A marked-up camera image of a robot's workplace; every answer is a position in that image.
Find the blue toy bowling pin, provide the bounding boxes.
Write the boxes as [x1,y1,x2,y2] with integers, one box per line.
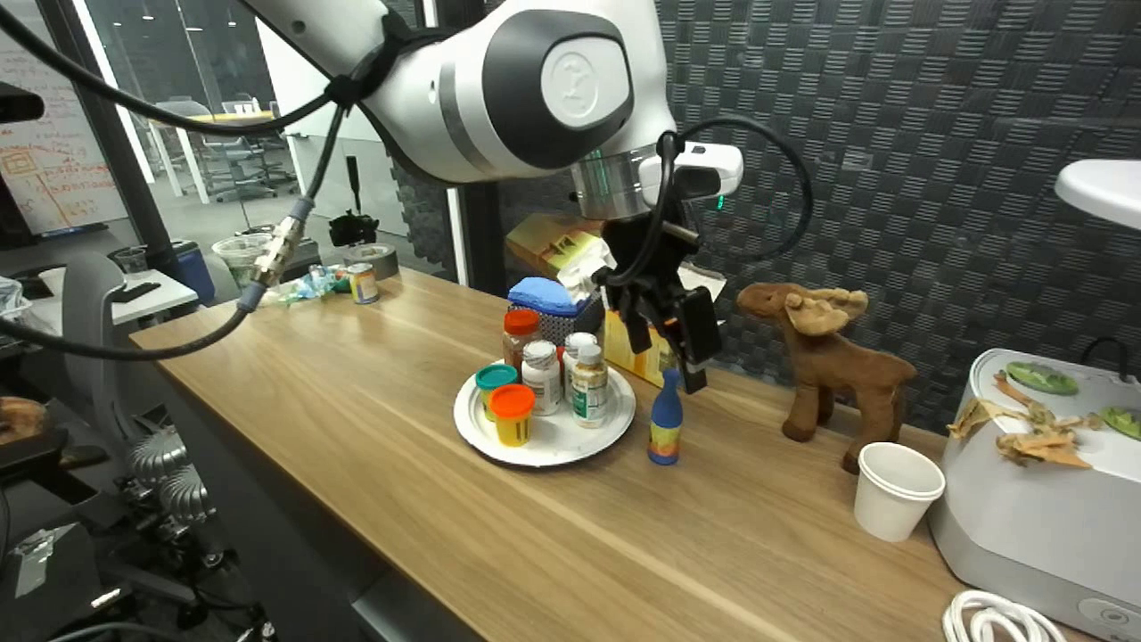
[646,364,687,471]

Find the clear plastic wrappers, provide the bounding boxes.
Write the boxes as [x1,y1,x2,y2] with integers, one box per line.
[254,265,350,309]

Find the green-label white supplement bottle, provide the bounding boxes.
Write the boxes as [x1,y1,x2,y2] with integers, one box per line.
[569,348,615,429]

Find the black desk gadget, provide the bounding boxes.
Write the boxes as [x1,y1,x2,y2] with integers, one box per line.
[328,152,383,249]

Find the blue sponge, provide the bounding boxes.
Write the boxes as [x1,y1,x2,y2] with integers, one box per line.
[506,273,585,319]

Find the orange-lid dough container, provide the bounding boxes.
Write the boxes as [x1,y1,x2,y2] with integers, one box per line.
[484,380,544,454]

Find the white paper cup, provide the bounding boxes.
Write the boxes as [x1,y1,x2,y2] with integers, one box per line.
[854,438,952,546]

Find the white paper plate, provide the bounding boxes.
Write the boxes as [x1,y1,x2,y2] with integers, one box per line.
[450,355,639,471]

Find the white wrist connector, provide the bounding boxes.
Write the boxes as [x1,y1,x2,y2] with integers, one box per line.
[646,140,749,204]

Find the black cable with metal connector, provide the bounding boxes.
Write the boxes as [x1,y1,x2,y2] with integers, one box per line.
[0,3,395,364]

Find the blue bin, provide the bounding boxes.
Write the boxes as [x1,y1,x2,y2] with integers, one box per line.
[160,238,223,307]

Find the white coiled cable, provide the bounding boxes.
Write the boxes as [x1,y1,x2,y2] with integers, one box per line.
[938,589,1071,642]

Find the dried brown plant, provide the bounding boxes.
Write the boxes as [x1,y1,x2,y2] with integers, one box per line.
[949,370,1102,473]

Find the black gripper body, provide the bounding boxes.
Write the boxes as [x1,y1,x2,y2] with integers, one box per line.
[588,209,725,359]

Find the white pill bottle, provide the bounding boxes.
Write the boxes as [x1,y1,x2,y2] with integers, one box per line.
[560,328,603,373]
[522,339,564,417]

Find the metal bowl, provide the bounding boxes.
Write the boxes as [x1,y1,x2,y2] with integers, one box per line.
[322,238,405,286]

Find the white planter lamp head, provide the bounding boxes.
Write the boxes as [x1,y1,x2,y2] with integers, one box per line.
[1051,158,1141,236]

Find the white hydroponic planter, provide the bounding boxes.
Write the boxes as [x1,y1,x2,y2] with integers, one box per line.
[926,344,1141,642]

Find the small labelled jar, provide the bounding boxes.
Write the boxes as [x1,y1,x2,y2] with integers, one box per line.
[345,260,385,307]

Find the brown moose plush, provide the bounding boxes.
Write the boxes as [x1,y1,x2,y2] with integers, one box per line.
[734,276,923,479]

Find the teal-lid dough container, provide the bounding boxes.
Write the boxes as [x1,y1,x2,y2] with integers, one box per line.
[470,359,526,429]

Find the black looped camera cable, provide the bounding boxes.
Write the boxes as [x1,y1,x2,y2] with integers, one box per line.
[591,112,816,294]

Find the yellow open cardboard box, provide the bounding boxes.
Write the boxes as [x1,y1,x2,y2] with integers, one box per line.
[598,265,733,391]

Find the white bucket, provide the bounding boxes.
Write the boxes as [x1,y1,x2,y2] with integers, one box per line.
[212,228,293,294]

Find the white side desk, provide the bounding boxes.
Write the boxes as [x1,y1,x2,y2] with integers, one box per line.
[0,265,199,354]

